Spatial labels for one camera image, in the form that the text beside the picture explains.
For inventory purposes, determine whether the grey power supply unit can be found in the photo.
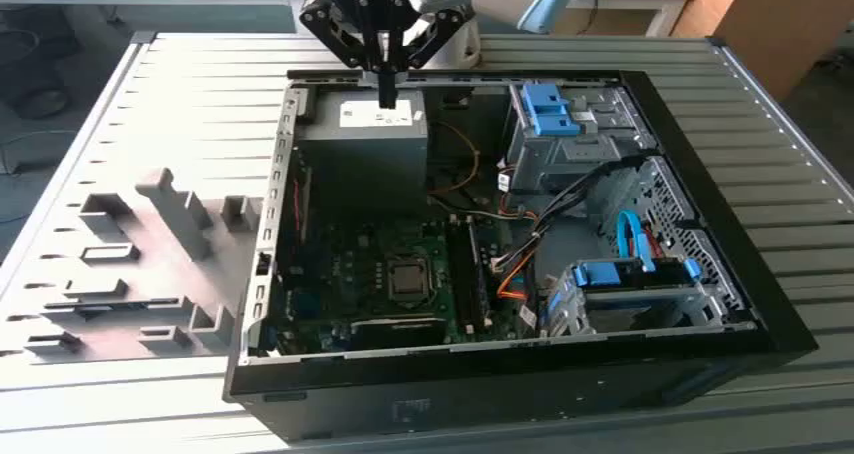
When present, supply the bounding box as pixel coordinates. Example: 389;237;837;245
294;88;429;216

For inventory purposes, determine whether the blue disk carrier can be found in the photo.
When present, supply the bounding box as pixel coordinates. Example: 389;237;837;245
571;258;699;291

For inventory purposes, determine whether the black open PC case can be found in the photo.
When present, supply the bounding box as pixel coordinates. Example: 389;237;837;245
222;68;819;443

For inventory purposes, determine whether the wooden cabinet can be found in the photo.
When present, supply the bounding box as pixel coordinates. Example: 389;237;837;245
688;0;854;101

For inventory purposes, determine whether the blue drive bay latch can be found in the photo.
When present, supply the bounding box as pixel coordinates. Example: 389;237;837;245
521;82;583;138

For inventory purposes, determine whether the CPU socket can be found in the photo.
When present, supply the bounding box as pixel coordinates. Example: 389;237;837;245
378;256;436;311

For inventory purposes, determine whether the black RAM slot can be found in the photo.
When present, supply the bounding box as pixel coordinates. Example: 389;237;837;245
444;214;472;333

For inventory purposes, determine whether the silver CPU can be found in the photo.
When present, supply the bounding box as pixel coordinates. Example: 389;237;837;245
386;262;428;295

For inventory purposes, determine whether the black graphics card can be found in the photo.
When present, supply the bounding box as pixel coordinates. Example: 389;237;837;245
348;315;449;350

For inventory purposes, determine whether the green motherboard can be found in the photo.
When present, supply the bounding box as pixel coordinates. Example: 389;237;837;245
277;212;538;351

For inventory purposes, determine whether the orange red wire bundle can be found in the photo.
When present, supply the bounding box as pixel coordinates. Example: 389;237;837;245
494;251;538;301

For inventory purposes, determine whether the installed RAM stick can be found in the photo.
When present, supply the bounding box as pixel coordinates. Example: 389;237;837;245
472;217;500;332

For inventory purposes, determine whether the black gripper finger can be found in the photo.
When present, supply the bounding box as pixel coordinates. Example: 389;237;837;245
388;11;469;109
297;0;390;109

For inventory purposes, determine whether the blue SATA wire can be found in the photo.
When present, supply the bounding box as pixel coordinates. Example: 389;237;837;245
615;208;659;273

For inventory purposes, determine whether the silver disk bay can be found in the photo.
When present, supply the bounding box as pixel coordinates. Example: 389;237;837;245
537;260;736;336

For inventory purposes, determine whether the silver drive cage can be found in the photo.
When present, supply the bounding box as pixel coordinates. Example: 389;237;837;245
501;80;663;216

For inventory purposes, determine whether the grey parts rack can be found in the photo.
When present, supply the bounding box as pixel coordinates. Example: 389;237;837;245
22;167;268;365

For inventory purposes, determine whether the black cable bundle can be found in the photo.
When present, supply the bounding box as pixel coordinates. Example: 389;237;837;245
490;153;649;276

